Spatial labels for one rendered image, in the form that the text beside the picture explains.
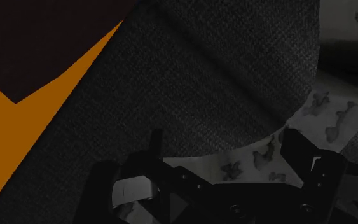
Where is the white blotch-patterned blanket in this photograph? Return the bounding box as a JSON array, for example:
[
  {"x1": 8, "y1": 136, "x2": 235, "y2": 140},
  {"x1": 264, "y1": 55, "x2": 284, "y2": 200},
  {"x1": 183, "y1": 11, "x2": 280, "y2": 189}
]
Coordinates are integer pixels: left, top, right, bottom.
[{"x1": 163, "y1": 70, "x2": 358, "y2": 189}]

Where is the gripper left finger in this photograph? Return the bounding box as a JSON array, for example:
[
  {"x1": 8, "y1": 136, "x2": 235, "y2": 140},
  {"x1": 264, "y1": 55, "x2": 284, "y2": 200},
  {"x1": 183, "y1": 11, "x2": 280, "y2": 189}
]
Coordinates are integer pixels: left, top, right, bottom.
[{"x1": 73, "y1": 129, "x2": 214, "y2": 224}]

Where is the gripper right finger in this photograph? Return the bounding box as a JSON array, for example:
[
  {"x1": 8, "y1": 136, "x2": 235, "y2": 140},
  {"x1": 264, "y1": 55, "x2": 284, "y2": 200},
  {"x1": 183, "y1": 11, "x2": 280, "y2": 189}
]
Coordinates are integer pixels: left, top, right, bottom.
[{"x1": 280, "y1": 127, "x2": 358, "y2": 224}]

